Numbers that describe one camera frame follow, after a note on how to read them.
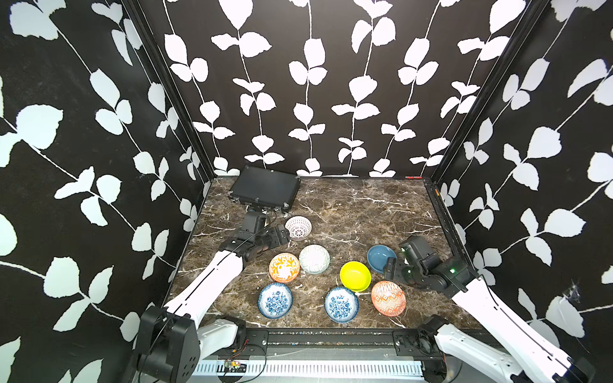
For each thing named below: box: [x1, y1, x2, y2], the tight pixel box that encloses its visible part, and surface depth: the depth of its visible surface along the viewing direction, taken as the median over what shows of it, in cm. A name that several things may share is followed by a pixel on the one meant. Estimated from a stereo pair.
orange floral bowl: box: [268, 252, 301, 284], surface depth 90 cm
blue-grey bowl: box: [366, 244, 398, 274], surface depth 93 cm
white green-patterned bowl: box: [298, 244, 331, 275], surface depth 92 cm
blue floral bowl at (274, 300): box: [257, 282, 293, 320], surface depth 83 cm
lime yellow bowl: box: [340, 260, 372, 293], surface depth 88 cm
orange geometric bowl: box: [371, 280, 407, 317], surface depth 83 cm
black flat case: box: [228, 165, 301, 212], surface depth 116 cm
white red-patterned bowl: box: [284, 214, 313, 241], surface depth 101 cm
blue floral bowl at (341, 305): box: [324, 286, 360, 324], surface depth 82 cm
